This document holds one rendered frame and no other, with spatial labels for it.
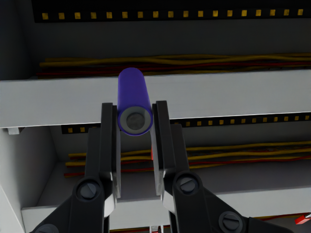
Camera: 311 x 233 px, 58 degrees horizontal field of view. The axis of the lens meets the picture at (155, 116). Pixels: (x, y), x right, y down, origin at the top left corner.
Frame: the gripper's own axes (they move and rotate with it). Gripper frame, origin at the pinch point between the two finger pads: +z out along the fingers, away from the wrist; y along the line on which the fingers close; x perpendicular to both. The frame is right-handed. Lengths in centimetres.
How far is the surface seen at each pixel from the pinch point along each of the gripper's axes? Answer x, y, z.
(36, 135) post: -25.2, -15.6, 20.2
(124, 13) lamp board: -8.2, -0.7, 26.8
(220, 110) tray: -9.6, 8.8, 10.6
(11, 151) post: -18.6, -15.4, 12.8
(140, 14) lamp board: -8.4, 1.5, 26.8
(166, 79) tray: -6.7, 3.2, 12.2
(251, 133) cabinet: -35.3, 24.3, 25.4
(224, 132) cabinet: -34.5, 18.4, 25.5
